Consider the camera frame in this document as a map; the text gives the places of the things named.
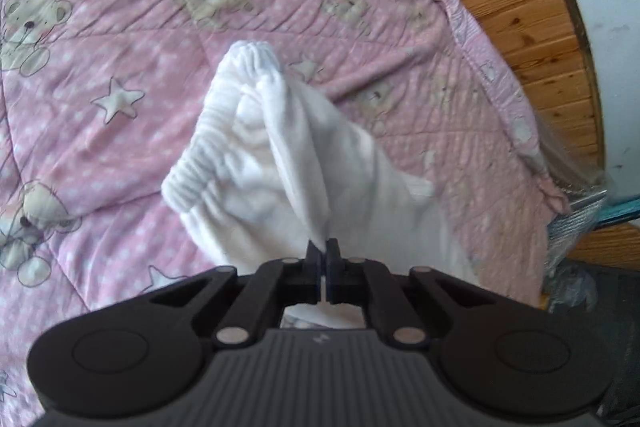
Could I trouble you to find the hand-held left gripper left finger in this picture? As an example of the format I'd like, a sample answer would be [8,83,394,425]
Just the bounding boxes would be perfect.
[147,241,323,348]

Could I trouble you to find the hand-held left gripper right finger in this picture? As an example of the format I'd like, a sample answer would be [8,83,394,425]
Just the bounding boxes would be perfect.
[325,237,501,348]

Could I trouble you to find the white pants with elastic waistband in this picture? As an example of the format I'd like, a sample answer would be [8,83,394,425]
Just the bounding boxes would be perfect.
[161,39,483,328]

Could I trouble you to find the pink cloud print pillow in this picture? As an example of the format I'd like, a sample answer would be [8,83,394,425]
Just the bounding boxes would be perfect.
[420,0,571,215]

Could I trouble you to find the clear bubble wrap sheet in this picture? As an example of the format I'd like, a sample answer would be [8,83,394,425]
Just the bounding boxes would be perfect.
[357,0,618,268]

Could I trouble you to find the pink bear printed blanket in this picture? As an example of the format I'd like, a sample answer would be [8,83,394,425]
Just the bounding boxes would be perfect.
[0,0,556,413]

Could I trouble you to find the wooden headboard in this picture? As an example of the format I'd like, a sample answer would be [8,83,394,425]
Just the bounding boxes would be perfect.
[410,0,608,188]

